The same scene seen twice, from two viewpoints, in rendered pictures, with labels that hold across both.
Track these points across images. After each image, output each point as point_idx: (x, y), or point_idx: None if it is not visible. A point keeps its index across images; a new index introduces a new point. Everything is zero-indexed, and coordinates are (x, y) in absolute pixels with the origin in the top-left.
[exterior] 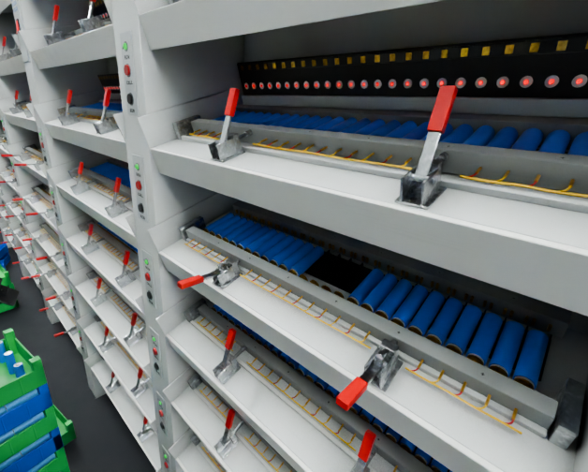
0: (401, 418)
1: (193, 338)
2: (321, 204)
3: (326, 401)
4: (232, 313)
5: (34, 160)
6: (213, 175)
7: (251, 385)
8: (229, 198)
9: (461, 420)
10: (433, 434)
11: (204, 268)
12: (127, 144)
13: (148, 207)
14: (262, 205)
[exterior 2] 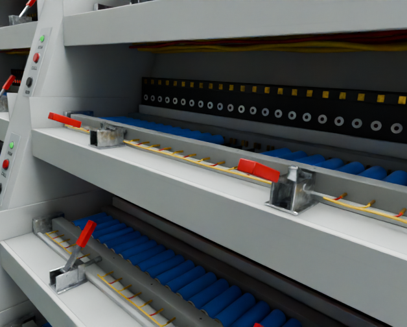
0: (318, 243)
1: (34, 248)
2: (245, 3)
3: (197, 317)
4: (102, 180)
5: None
6: (126, 20)
7: (96, 300)
8: (126, 109)
9: (404, 241)
10: (367, 248)
11: (81, 139)
12: (39, 21)
13: (38, 79)
14: (174, 36)
